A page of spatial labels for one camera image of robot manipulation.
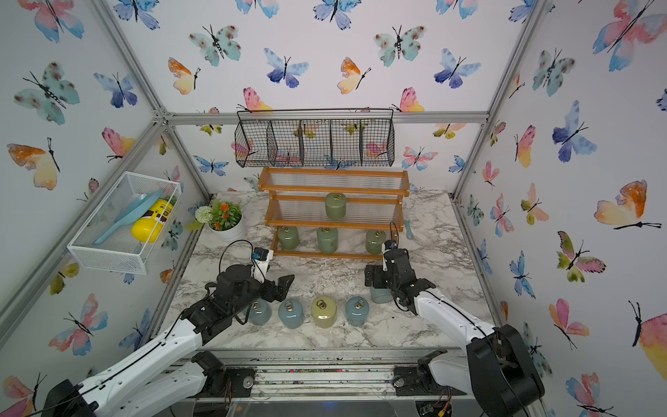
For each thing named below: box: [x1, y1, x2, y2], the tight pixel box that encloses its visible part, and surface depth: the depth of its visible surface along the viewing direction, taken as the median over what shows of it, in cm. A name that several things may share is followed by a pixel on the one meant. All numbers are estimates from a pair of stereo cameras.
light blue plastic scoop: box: [92, 188, 165, 246], surface depth 70 cm
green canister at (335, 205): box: [324, 191, 347, 220], surface depth 92 cm
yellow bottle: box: [131, 196, 178, 244], surface depth 71 cm
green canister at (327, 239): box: [316, 226, 339, 254], surface depth 98 cm
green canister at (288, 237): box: [277, 225, 301, 251], surface depth 100 cm
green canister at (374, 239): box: [365, 229, 387, 255], surface depth 98 cm
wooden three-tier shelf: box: [257, 166, 411, 260], surface depth 105 cm
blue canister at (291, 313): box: [277, 298, 305, 330], surface depth 82 cm
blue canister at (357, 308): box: [345, 296, 370, 328], surface depth 82 cm
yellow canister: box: [310, 295, 337, 330], surface depth 82 cm
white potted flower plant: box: [184, 199, 245, 241], surface depth 97 cm
